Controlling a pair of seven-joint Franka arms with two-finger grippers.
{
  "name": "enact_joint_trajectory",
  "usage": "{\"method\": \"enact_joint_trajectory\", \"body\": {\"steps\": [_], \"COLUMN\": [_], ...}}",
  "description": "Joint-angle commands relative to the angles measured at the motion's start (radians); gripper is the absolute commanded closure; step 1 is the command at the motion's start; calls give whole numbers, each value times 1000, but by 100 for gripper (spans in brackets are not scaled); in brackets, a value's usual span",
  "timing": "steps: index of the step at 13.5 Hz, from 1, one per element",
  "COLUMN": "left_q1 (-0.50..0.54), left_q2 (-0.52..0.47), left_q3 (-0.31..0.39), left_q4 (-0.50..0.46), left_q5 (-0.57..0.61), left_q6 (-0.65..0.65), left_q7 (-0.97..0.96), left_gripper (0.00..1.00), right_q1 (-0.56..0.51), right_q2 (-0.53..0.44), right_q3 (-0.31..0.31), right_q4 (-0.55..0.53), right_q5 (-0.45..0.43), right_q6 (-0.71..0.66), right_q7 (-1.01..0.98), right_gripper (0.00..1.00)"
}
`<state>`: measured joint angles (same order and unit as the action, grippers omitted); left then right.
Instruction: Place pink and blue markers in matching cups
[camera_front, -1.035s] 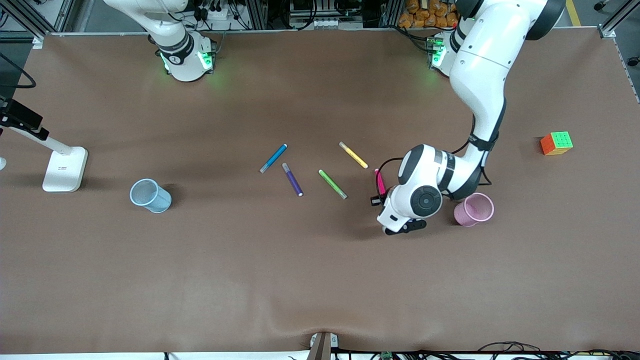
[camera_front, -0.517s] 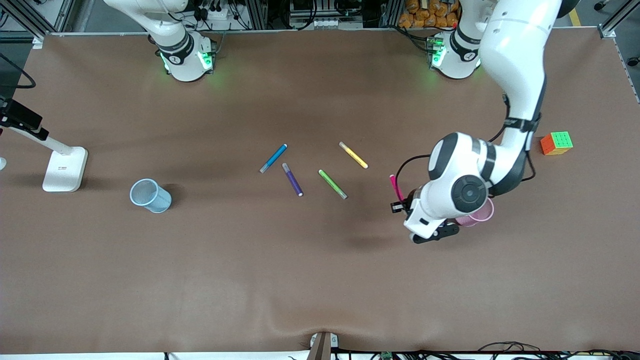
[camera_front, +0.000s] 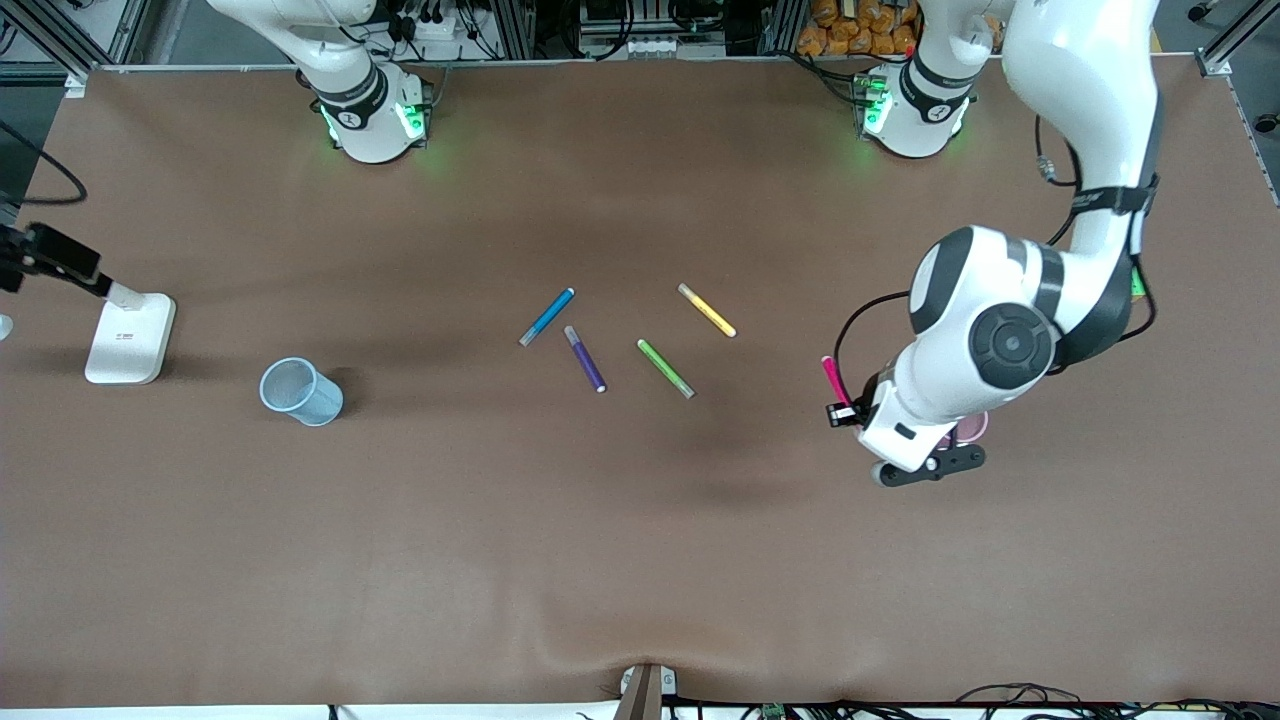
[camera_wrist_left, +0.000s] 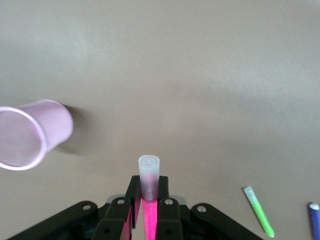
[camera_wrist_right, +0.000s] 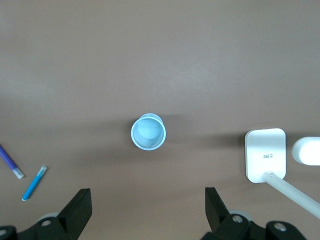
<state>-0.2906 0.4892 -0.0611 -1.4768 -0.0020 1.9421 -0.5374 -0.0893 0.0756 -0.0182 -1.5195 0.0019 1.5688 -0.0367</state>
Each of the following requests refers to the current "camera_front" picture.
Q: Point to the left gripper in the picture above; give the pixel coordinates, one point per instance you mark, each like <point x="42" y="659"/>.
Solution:
<point x="866" y="400"/>

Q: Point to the pink marker pen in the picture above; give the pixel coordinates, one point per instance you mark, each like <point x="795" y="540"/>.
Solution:
<point x="832" y="375"/>

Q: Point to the blue marker pen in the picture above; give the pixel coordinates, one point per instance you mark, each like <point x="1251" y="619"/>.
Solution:
<point x="547" y="317"/>

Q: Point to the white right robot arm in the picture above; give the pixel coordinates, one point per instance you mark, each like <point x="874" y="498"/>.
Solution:
<point x="360" y="100"/>

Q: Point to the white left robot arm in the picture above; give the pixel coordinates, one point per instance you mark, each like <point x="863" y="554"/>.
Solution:
<point x="1000" y="330"/>

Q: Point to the white stand with pole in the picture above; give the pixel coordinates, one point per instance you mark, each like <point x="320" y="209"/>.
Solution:
<point x="130" y="340"/>

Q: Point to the pink plastic cup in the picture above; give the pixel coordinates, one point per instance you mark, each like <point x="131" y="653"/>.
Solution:
<point x="975" y="430"/>

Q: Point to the yellow marker pen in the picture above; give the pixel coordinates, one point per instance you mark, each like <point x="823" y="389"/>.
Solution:
<point x="707" y="310"/>

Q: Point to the green marker pen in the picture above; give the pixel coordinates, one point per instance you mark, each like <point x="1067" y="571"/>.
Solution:
<point x="665" y="368"/>

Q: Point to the purple marker pen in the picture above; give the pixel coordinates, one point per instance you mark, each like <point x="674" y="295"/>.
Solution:
<point x="585" y="360"/>

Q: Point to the light blue plastic cup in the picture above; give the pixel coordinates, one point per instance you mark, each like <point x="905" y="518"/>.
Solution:
<point x="300" y="392"/>

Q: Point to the orange snack bags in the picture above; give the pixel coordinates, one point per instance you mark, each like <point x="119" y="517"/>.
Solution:
<point x="850" y="30"/>

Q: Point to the white power strip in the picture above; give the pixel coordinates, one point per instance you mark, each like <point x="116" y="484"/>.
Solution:
<point x="430" y="30"/>
<point x="650" y="46"/>

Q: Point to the grey round knob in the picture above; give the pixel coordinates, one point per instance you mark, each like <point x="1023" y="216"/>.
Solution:
<point x="1268" y="123"/>

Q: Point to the aluminium frame post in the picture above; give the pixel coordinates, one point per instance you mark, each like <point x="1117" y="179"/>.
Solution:
<point x="1215" y="60"/>
<point x="60" y="42"/>

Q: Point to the brown post with bracket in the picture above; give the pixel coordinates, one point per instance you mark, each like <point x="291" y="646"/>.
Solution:
<point x="645" y="695"/>

